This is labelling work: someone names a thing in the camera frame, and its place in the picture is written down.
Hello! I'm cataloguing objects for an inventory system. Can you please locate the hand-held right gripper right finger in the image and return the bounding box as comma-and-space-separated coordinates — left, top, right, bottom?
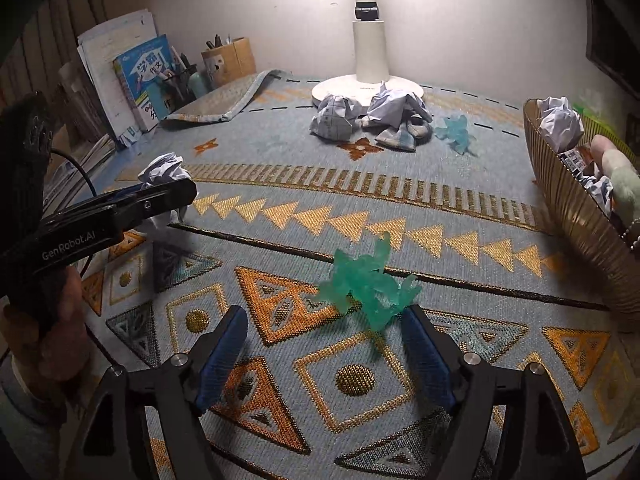
400, 305, 588, 480

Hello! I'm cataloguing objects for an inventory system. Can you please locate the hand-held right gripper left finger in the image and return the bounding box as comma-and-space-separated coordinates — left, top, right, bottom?
72, 305, 249, 480

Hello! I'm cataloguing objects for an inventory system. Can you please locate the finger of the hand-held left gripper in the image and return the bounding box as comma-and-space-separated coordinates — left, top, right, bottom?
102, 183, 153, 207
111, 178, 197, 234

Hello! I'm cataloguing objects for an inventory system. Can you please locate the green translucent toy figure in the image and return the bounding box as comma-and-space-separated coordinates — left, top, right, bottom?
320, 232, 421, 331

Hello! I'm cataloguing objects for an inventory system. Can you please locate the gold wire basket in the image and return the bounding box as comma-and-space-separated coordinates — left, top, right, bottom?
522, 97, 640, 333

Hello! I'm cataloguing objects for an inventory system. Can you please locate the person's left hand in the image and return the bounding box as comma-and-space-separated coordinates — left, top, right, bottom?
0, 266, 94, 378

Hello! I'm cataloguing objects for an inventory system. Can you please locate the stack of books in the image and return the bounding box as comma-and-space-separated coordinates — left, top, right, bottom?
42, 60, 121, 206

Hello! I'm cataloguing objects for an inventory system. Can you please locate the black mesh pen holder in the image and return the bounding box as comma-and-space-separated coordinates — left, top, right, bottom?
160, 67, 198, 106

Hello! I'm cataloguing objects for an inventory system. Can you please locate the folded woven mat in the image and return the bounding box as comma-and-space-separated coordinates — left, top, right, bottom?
165, 69, 296, 123

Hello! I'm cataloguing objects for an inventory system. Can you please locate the blue book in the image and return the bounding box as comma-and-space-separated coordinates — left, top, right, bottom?
112, 35, 173, 132

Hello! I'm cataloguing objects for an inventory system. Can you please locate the patterned woven table mat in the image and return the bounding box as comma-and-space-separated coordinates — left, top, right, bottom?
75, 72, 640, 480

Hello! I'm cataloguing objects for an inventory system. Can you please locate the wooden pen holder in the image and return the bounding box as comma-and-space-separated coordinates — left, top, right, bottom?
201, 37, 257, 88

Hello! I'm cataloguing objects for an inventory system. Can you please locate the stack of white papers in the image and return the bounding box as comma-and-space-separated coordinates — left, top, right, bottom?
76, 8, 161, 141

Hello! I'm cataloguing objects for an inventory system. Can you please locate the plaid fabric pouch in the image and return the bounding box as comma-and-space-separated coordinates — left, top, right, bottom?
375, 115, 433, 152

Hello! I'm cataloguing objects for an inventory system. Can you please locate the white lamp base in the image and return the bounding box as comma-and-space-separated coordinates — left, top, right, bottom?
311, 0, 426, 111

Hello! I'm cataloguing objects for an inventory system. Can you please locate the pink white plush toy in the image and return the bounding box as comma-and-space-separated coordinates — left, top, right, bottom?
590, 135, 640, 231

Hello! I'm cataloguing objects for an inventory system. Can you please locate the green plastic item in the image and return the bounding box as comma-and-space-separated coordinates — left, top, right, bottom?
572, 102, 618, 133

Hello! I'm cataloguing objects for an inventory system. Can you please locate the dark framed board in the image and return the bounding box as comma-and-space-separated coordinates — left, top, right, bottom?
585, 0, 640, 83

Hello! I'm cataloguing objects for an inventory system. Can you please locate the black cable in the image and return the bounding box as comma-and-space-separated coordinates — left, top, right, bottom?
47, 149, 98, 198

